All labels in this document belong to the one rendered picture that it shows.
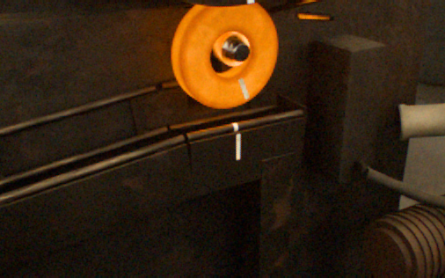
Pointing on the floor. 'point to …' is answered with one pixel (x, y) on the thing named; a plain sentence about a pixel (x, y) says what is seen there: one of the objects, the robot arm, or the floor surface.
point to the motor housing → (418, 242)
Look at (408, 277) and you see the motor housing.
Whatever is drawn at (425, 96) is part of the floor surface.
